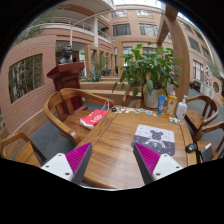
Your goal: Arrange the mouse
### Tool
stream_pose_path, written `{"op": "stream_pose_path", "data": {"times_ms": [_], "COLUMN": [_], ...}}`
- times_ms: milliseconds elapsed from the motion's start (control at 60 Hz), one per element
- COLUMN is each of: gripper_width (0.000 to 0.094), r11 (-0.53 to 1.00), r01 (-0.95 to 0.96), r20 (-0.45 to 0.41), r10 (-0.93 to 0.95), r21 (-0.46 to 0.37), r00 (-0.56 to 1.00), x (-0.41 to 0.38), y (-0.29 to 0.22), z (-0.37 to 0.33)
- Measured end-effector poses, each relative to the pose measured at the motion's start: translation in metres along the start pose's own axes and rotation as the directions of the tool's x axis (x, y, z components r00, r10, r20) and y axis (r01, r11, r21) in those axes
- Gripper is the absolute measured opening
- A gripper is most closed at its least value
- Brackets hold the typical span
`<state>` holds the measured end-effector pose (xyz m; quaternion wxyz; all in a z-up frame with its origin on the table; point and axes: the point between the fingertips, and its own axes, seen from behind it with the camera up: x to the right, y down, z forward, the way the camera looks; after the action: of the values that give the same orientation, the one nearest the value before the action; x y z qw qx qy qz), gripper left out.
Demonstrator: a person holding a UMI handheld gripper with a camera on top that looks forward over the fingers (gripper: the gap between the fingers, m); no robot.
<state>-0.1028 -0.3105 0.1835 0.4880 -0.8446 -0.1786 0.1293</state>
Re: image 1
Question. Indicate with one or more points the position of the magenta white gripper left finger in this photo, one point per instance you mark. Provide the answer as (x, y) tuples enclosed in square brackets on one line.
[(70, 166)]

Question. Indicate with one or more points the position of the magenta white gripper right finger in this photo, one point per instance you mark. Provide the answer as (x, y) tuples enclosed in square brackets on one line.
[(154, 166)]

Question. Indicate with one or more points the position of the grey bear mouse pad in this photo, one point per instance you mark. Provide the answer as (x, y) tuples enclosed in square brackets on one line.
[(157, 139)]

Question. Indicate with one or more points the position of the black computer mouse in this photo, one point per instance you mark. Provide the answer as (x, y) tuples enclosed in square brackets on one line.
[(191, 148)]

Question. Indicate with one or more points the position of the black laptop on chair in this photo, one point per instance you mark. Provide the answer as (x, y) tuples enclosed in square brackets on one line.
[(207, 153)]

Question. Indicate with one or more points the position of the wooden armchair left far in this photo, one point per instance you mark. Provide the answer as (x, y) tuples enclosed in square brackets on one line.
[(71, 127)]

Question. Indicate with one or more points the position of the wooden armchair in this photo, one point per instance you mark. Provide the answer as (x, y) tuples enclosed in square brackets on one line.
[(71, 127), (20, 148), (218, 151), (206, 114)]

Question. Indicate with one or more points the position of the wooden armchair left near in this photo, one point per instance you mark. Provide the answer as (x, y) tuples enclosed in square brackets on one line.
[(20, 148)]

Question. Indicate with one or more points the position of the yellow dish soap bottle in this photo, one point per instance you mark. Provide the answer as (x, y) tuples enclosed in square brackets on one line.
[(171, 103)]

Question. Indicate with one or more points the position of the white pump bottle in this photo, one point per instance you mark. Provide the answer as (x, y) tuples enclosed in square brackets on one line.
[(181, 109)]

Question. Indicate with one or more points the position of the wooden armchair right near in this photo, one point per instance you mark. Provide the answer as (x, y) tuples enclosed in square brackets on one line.
[(218, 151)]

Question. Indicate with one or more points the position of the blue tube bottle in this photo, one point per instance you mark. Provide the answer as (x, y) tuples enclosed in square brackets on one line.
[(161, 102)]

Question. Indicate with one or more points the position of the wooden armchair right far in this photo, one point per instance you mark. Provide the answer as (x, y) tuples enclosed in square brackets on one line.
[(206, 114)]

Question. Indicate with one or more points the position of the green potted plant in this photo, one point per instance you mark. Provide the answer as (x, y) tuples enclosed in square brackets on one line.
[(149, 75)]

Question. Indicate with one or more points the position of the dark bust statue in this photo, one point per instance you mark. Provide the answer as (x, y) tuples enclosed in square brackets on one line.
[(66, 52)]

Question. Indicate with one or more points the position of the dark red wooden pedestal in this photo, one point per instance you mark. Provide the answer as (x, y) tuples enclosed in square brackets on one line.
[(67, 76)]

